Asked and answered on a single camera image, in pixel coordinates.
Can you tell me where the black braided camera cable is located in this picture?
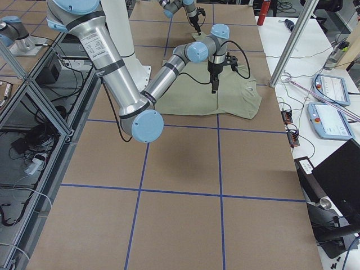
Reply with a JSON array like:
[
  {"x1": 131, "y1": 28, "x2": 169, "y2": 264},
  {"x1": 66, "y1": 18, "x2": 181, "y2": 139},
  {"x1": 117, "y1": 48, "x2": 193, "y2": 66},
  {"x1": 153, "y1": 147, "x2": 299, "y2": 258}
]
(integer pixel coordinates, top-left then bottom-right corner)
[{"x1": 179, "y1": 40, "x2": 251, "y2": 85}]

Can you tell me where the olive green long-sleeve shirt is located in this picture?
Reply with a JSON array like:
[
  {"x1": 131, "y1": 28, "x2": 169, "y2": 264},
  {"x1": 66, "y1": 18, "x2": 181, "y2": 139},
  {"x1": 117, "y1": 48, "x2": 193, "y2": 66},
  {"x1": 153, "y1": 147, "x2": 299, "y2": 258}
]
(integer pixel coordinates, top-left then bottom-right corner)
[{"x1": 155, "y1": 55, "x2": 262, "y2": 119}]

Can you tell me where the near blue teach pendant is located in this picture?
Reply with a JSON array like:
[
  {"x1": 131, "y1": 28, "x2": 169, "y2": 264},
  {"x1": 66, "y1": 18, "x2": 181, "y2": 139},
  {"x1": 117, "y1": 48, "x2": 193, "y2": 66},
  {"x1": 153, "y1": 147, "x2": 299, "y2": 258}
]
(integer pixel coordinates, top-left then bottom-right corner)
[{"x1": 307, "y1": 102, "x2": 355, "y2": 141}]

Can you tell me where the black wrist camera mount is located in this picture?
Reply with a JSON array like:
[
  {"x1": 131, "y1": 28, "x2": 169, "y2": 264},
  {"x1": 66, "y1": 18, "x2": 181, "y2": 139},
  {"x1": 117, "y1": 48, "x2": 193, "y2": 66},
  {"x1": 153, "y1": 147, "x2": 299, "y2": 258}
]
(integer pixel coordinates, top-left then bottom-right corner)
[
  {"x1": 196, "y1": 7, "x2": 206, "y2": 17},
  {"x1": 224, "y1": 52, "x2": 238, "y2": 72}
]

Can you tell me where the orange circuit board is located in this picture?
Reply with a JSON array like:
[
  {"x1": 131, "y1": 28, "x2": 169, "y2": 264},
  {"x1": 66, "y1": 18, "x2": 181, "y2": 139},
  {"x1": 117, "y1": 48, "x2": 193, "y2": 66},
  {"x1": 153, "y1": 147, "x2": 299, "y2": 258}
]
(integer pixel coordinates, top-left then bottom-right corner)
[{"x1": 281, "y1": 110, "x2": 294, "y2": 124}]

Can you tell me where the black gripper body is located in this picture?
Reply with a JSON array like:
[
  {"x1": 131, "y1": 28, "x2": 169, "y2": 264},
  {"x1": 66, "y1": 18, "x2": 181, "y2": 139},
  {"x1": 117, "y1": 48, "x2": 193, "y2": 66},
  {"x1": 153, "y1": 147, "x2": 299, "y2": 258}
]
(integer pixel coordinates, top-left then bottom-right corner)
[
  {"x1": 208, "y1": 62, "x2": 224, "y2": 82},
  {"x1": 187, "y1": 15, "x2": 199, "y2": 26}
]

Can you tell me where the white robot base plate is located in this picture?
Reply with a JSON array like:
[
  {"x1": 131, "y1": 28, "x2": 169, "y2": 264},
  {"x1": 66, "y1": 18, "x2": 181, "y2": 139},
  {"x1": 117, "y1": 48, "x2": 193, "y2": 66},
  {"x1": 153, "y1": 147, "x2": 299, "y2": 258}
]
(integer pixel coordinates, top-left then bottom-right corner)
[{"x1": 132, "y1": 58, "x2": 152, "y2": 91}]

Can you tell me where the far blue teach pendant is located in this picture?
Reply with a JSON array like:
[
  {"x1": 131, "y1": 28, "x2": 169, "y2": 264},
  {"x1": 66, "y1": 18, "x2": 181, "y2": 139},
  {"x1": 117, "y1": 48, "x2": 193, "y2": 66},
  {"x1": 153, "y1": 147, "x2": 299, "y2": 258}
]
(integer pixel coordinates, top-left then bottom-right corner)
[{"x1": 313, "y1": 74, "x2": 350, "y2": 106}]

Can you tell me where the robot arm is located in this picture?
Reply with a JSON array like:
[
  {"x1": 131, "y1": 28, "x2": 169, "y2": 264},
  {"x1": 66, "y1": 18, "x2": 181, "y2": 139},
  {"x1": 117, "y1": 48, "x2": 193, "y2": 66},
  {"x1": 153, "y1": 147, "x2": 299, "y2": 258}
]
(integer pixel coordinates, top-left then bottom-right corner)
[
  {"x1": 157, "y1": 0, "x2": 206, "y2": 36},
  {"x1": 47, "y1": 1, "x2": 230, "y2": 143}
]

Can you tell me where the blue teach pendant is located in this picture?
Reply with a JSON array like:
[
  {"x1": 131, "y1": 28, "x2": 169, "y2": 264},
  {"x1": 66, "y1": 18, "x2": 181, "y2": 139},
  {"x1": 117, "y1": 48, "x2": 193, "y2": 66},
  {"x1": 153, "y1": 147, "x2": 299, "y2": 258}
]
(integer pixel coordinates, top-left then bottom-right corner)
[
  {"x1": 307, "y1": 102, "x2": 355, "y2": 141},
  {"x1": 313, "y1": 74, "x2": 350, "y2": 106}
]

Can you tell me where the white central pedestal column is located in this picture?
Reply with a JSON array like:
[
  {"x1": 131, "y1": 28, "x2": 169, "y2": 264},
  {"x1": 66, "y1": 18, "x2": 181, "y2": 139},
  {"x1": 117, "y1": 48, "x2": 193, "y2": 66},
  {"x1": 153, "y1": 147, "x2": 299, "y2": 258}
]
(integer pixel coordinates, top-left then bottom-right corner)
[{"x1": 101, "y1": 0, "x2": 135, "y2": 62}]

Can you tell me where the aluminium frame post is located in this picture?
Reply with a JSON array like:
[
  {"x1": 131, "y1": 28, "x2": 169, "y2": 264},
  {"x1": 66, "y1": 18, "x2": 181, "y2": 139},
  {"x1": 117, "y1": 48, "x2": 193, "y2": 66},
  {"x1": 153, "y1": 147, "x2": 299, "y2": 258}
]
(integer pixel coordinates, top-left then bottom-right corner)
[{"x1": 269, "y1": 0, "x2": 319, "y2": 88}]

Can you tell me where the red bottle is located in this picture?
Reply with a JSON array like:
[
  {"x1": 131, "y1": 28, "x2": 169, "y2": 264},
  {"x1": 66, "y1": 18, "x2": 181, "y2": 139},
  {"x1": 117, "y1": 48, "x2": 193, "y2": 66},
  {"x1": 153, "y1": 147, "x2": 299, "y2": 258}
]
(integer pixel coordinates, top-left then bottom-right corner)
[{"x1": 257, "y1": 0, "x2": 271, "y2": 26}]

